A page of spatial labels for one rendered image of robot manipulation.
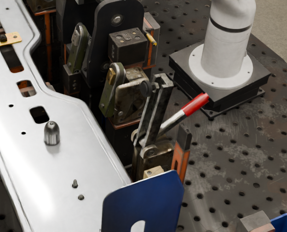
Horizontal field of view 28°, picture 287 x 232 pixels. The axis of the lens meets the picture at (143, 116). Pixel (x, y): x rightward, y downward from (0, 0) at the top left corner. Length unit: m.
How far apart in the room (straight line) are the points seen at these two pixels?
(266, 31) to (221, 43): 1.70
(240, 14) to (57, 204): 0.72
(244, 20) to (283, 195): 0.46
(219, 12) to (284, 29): 1.82
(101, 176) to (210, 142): 0.56
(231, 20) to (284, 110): 0.37
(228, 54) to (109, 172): 0.62
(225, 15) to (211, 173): 0.41
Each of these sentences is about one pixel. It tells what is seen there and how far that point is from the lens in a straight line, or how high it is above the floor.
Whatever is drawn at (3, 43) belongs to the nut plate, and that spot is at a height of 1.00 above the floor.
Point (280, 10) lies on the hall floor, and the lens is 3.48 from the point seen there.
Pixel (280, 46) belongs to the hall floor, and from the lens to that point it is 3.20.
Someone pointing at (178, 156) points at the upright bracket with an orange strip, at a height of 1.13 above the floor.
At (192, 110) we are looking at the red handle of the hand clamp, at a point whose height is 1.13.
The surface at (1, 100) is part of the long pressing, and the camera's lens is 1.27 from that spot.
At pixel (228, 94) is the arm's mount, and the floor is 0.77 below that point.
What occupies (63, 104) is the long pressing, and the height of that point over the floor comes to 1.00.
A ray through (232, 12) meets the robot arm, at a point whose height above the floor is 1.04.
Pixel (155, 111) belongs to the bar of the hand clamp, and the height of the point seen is 1.16.
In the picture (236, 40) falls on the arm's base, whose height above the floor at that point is 0.94.
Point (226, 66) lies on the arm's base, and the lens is 1.65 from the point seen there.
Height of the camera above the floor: 1.87
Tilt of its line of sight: 45 degrees down
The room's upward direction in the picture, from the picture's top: 7 degrees clockwise
